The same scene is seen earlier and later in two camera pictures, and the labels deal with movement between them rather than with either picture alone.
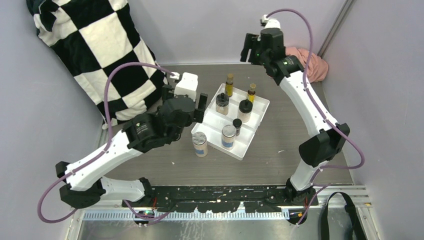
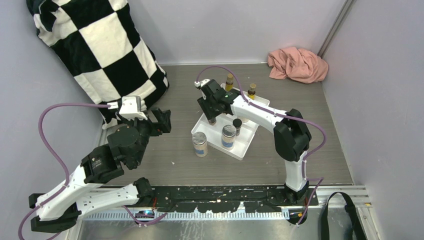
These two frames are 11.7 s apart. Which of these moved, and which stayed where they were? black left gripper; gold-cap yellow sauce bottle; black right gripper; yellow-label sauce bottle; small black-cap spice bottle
Moved: black right gripper; black left gripper
Stayed: small black-cap spice bottle; gold-cap yellow sauce bottle; yellow-label sauce bottle
